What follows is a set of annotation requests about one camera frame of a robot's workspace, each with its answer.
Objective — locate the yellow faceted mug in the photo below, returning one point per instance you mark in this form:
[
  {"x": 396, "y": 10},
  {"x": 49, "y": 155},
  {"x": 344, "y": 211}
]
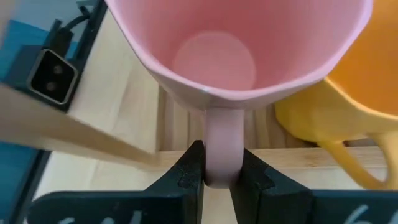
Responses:
[{"x": 357, "y": 93}]

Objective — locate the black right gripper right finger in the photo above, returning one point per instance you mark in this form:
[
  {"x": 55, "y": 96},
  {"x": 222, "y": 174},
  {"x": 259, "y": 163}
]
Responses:
[{"x": 267, "y": 205}]

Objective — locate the pink faceted mug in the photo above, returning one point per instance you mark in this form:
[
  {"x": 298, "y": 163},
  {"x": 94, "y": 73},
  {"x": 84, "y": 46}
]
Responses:
[{"x": 217, "y": 62}]

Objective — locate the square table-level camera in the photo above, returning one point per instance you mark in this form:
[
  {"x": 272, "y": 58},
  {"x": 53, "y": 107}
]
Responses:
[{"x": 51, "y": 76}]

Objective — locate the wooden slatted tray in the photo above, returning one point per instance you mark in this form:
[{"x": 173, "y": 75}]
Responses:
[{"x": 280, "y": 157}]

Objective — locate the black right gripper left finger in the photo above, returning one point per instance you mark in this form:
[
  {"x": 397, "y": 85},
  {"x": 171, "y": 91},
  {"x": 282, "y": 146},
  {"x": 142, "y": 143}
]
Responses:
[{"x": 174, "y": 199}]

